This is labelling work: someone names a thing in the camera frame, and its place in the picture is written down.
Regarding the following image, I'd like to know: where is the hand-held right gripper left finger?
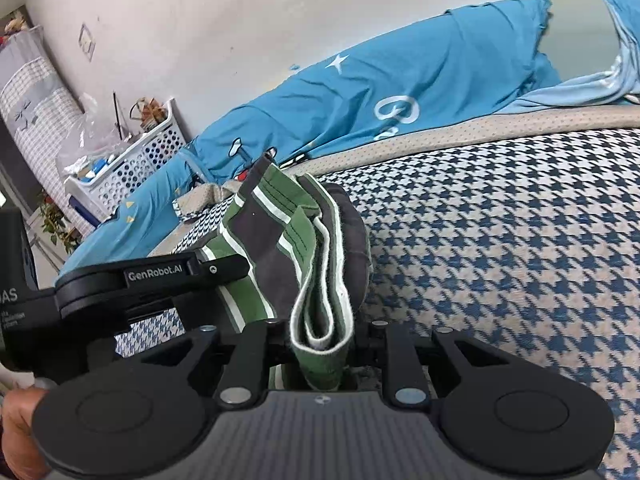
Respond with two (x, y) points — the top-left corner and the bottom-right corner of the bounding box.
(135, 317), (297, 409)

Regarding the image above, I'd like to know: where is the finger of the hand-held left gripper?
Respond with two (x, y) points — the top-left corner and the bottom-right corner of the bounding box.
(196, 255), (252, 289)

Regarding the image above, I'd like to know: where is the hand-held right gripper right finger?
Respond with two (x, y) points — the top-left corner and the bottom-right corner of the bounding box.
(351, 320), (512, 409)

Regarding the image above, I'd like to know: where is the green grey striped shirt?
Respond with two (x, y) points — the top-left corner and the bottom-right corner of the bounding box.
(200, 154), (374, 392)

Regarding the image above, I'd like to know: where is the person's left hand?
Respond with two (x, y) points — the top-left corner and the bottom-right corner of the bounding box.
(0, 388), (52, 480)

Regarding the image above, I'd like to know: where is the red flower plant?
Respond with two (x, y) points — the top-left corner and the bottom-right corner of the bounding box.
(36, 191), (84, 257)

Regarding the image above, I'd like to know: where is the white perforated plastic basket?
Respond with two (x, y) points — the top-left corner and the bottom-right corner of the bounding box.
(64, 96), (189, 222)

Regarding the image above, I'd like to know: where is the houndstooth mattress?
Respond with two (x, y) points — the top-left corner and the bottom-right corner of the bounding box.
(114, 109), (640, 480)

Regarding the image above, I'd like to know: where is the dark glass door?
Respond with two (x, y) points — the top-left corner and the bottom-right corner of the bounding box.
(0, 120), (32, 202)

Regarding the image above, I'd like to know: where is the clear plastic bag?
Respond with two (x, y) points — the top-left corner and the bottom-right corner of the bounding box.
(54, 94), (132, 182)

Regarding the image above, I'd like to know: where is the checkered fabric wardrobe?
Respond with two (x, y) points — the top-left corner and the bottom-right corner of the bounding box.
(0, 24), (87, 207)

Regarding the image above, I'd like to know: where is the blue printed blanket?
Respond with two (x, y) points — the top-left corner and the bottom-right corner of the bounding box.
(54, 0), (640, 282)

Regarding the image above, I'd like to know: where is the light blue cloth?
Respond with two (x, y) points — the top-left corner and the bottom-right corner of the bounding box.
(506, 51), (640, 112)

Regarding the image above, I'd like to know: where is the grey pillow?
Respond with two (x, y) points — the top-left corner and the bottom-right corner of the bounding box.
(541, 0), (627, 84)

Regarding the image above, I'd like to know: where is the white wall switch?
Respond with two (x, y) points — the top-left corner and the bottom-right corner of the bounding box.
(76, 21), (98, 62)

